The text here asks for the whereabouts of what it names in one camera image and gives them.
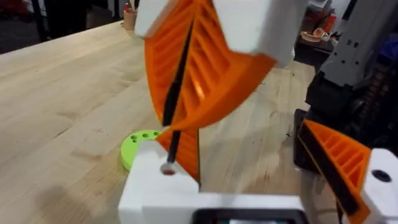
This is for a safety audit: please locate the finger of the white orange right gripper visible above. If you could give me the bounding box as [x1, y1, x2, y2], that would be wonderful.
[166, 0, 308, 131]
[134, 0, 200, 127]

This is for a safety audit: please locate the white orange left gripper left finger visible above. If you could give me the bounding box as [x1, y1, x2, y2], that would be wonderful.
[118, 129, 200, 224]

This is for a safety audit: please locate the white orange left gripper right finger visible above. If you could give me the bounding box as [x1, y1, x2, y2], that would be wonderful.
[297, 119, 398, 224]

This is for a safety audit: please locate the long black screw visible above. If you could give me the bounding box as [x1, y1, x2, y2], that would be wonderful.
[160, 129, 183, 175]

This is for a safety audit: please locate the green disc with holes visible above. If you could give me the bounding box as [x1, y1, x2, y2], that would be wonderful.
[120, 129, 162, 172]

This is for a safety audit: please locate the wooden cup with tools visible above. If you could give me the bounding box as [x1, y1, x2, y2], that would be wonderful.
[123, 0, 138, 31]

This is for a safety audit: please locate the orange and white bowl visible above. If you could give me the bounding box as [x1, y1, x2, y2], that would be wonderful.
[300, 27, 326, 43]

